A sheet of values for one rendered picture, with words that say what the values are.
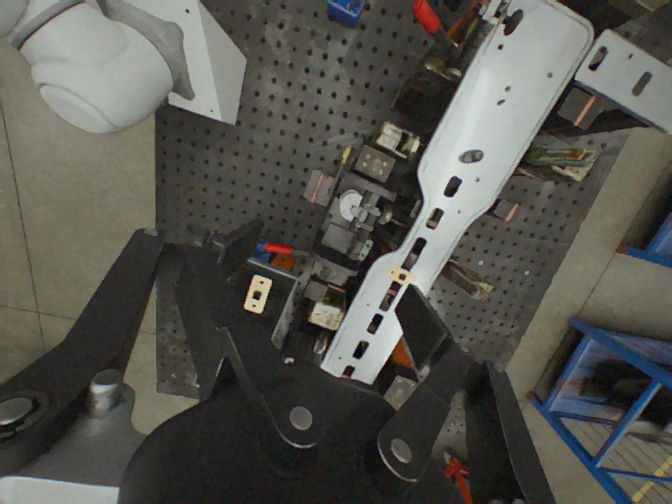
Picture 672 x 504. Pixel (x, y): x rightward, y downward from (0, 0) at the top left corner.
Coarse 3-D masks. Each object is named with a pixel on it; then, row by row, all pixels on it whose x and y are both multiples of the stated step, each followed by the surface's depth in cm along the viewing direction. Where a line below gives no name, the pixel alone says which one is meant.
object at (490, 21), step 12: (492, 0) 34; (504, 0) 34; (480, 12) 35; (492, 12) 34; (504, 12) 34; (516, 12) 34; (480, 24) 35; (492, 24) 35; (504, 24) 35; (516, 24) 34; (468, 36) 42; (480, 36) 38; (468, 48) 41; (456, 60) 46; (468, 60) 44
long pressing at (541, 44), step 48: (528, 0) 51; (480, 48) 53; (528, 48) 53; (576, 48) 53; (480, 96) 56; (528, 96) 56; (432, 144) 59; (480, 144) 59; (528, 144) 59; (432, 192) 62; (480, 192) 62; (432, 240) 66; (384, 288) 71; (336, 336) 75; (384, 336) 76
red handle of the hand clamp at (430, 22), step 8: (416, 0) 39; (424, 0) 39; (416, 8) 40; (424, 8) 39; (416, 16) 40; (424, 16) 40; (432, 16) 41; (424, 24) 41; (432, 24) 41; (432, 32) 43; (440, 32) 43; (440, 40) 44; (448, 40) 45; (448, 48) 45; (456, 48) 46; (448, 56) 47; (456, 56) 47
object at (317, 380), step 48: (336, 384) 8; (192, 432) 5; (240, 432) 6; (336, 432) 7; (144, 480) 4; (192, 480) 5; (240, 480) 5; (288, 480) 5; (336, 480) 6; (432, 480) 6
